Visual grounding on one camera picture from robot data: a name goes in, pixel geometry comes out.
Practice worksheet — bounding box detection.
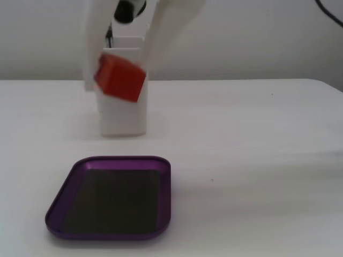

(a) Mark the red rectangular block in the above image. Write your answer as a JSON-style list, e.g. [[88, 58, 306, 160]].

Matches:
[[93, 53, 147, 103]]

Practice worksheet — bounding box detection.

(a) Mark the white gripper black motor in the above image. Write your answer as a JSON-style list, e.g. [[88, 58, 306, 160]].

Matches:
[[85, 0, 206, 92]]

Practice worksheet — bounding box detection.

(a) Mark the black ballpoint pen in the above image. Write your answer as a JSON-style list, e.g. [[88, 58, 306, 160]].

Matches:
[[105, 22, 114, 49]]

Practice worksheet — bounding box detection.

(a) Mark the purple metal tray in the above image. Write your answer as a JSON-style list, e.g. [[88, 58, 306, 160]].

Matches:
[[45, 155, 172, 241]]

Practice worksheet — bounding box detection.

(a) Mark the white plastic pen holder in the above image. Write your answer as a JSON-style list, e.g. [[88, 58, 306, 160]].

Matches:
[[88, 36, 148, 138]]

